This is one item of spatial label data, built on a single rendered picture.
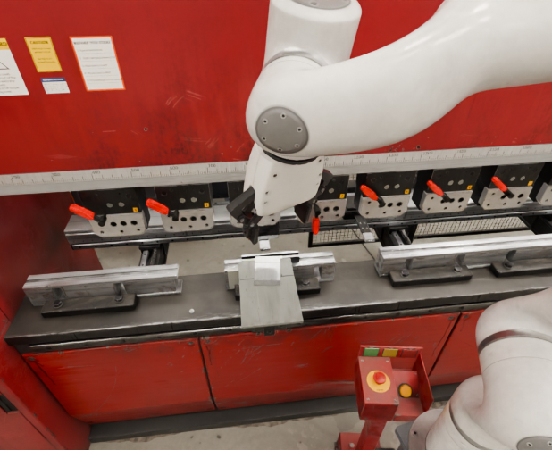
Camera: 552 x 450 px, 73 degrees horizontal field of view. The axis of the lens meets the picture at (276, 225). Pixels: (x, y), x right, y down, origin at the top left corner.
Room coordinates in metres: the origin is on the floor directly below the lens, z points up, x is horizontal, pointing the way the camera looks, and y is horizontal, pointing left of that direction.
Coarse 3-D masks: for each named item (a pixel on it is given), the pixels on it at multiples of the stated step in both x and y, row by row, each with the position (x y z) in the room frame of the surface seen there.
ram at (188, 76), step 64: (0, 0) 0.83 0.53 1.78; (64, 0) 0.84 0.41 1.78; (128, 0) 0.85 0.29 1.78; (192, 0) 0.87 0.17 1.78; (256, 0) 0.88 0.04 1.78; (384, 0) 0.91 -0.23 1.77; (64, 64) 0.84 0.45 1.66; (128, 64) 0.85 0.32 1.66; (192, 64) 0.87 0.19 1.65; (256, 64) 0.88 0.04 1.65; (0, 128) 0.81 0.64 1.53; (64, 128) 0.83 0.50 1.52; (128, 128) 0.85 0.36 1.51; (192, 128) 0.86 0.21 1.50; (448, 128) 0.94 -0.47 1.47; (512, 128) 0.96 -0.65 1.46; (0, 192) 0.80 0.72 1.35
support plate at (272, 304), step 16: (240, 272) 0.84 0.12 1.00; (288, 272) 0.84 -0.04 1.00; (240, 288) 0.78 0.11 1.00; (256, 288) 0.78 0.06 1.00; (272, 288) 0.78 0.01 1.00; (288, 288) 0.78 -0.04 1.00; (240, 304) 0.71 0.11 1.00; (256, 304) 0.71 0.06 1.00; (272, 304) 0.71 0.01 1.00; (288, 304) 0.71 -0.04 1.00; (256, 320) 0.66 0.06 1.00; (272, 320) 0.66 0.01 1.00; (288, 320) 0.66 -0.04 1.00
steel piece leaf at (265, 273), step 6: (258, 264) 0.88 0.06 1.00; (264, 264) 0.88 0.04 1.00; (270, 264) 0.88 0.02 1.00; (276, 264) 0.88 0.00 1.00; (258, 270) 0.85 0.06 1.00; (264, 270) 0.85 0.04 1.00; (270, 270) 0.85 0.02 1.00; (276, 270) 0.85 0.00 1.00; (258, 276) 0.83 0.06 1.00; (264, 276) 0.83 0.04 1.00; (270, 276) 0.83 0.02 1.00; (276, 276) 0.83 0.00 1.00; (258, 282) 0.79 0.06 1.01; (264, 282) 0.79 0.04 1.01; (270, 282) 0.79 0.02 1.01; (276, 282) 0.79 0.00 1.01
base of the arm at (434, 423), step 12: (444, 408) 0.34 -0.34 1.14; (420, 420) 0.37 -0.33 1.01; (432, 420) 0.37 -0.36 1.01; (444, 420) 0.31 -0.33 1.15; (420, 432) 0.35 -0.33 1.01; (432, 432) 0.32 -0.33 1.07; (444, 432) 0.30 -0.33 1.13; (456, 432) 0.28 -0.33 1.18; (408, 444) 0.32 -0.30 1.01; (420, 444) 0.32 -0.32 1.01; (432, 444) 0.30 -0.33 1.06; (444, 444) 0.29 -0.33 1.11; (456, 444) 0.27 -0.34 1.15; (468, 444) 0.26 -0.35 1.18
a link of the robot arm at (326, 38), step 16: (272, 0) 0.38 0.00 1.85; (288, 0) 0.37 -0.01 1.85; (304, 0) 0.37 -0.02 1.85; (320, 0) 0.37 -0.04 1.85; (336, 0) 0.38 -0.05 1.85; (352, 0) 0.39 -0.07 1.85; (272, 16) 0.37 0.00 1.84; (288, 16) 0.36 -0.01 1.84; (304, 16) 0.35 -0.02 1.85; (320, 16) 0.35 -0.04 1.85; (336, 16) 0.35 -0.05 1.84; (352, 16) 0.36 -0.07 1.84; (272, 32) 0.37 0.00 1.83; (288, 32) 0.36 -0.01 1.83; (304, 32) 0.35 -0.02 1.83; (320, 32) 0.35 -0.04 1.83; (336, 32) 0.35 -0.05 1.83; (352, 32) 0.36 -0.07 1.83; (272, 48) 0.37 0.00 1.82; (288, 48) 0.35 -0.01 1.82; (304, 48) 0.35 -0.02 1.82; (320, 48) 0.35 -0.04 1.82; (336, 48) 0.36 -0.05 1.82; (320, 64) 0.34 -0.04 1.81
